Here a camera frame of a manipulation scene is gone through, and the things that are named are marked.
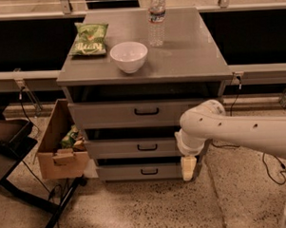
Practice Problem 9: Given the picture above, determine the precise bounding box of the grey drawer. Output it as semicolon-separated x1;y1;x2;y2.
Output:
86;138;181;160
68;99;226;130
95;161;203;182

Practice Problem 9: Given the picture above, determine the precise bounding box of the grey top drawer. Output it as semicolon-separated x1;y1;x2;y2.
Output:
68;99;226;130

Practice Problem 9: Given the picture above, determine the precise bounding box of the green chip bag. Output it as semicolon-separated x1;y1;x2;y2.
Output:
70;23;108;56

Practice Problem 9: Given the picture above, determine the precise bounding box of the black cart frame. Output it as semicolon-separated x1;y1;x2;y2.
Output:
0;104;86;228

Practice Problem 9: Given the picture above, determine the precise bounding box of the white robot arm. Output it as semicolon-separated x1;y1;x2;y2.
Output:
174;100;286;181

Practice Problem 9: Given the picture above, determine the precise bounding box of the brown cardboard box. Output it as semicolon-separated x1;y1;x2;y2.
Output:
36;100;90;180

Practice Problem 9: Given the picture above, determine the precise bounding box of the green snack bag in box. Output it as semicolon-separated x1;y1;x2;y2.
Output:
60;124;79;149

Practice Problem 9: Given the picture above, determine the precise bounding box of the black cable left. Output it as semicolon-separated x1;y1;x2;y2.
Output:
17;85;66;228

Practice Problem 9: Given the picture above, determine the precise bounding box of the grey drawer cabinet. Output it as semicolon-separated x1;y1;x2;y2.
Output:
57;8;232;169

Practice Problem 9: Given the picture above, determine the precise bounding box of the clear plastic water bottle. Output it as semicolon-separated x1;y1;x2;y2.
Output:
147;0;166;47

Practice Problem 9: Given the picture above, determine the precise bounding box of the grey wall rail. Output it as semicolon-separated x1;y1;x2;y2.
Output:
0;63;286;83

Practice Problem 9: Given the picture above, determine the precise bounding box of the grey bottom drawer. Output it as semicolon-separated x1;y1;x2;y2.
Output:
95;161;203;182

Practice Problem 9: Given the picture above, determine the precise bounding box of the white ceramic bowl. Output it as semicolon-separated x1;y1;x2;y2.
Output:
110;41;148;74

